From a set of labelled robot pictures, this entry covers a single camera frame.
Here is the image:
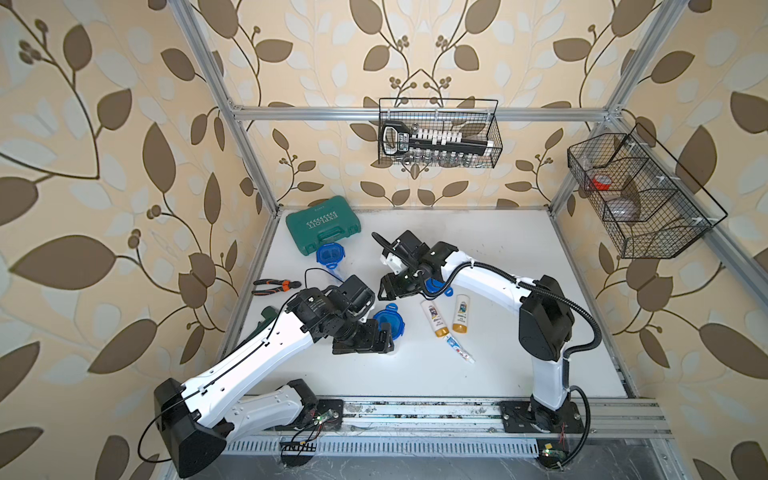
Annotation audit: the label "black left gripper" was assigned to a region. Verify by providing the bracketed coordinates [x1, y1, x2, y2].
[333, 311, 398, 353]

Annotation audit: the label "blue lid front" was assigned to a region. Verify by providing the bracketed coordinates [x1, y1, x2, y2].
[373, 303, 405, 340]

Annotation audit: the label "blue lid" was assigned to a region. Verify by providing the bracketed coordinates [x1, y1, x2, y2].
[424, 278, 454, 298]
[316, 243, 345, 270]
[373, 303, 405, 340]

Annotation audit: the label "toothpaste tube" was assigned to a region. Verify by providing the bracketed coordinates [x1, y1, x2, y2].
[445, 335, 475, 364]

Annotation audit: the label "white shampoo bottle gold cap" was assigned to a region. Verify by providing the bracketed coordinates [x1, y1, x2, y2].
[452, 294, 470, 333]

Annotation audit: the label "clear plastic container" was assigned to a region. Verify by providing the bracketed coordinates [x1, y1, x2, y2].
[324, 266, 347, 285]

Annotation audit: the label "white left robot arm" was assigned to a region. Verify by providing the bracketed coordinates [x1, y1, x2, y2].
[149, 286, 393, 479]

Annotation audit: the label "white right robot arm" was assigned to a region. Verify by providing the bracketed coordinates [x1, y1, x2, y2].
[378, 242, 602, 432]

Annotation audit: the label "white bottle purple label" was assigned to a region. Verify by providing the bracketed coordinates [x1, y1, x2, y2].
[421, 300, 449, 338]

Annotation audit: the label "green plastic tool case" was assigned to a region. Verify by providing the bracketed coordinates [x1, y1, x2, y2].
[286, 196, 361, 256]

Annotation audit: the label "orange black side cutters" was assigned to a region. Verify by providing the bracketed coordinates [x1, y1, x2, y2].
[252, 279, 302, 297]

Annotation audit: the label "black socket wrench set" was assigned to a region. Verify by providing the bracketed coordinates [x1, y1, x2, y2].
[378, 121, 502, 157]

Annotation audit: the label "red tape roll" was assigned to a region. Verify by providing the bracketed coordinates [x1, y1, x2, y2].
[590, 174, 613, 191]

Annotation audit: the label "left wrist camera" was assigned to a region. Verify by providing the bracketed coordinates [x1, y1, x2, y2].
[329, 275, 376, 320]

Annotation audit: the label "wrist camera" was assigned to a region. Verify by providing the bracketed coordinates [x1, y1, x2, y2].
[376, 230, 430, 274]
[329, 275, 376, 320]

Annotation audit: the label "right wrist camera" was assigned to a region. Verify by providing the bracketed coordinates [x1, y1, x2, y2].
[376, 230, 430, 274]

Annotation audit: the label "black wire basket back wall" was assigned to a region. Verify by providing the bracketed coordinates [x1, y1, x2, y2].
[378, 97, 503, 169]

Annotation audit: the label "black wire basket wall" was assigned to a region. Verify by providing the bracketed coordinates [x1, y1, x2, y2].
[567, 124, 728, 260]
[378, 97, 503, 169]

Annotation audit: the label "aluminium frame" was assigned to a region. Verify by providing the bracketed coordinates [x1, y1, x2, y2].
[196, 1, 767, 423]

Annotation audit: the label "black wire basket right wall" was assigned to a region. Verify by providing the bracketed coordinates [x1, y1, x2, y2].
[567, 124, 728, 260]

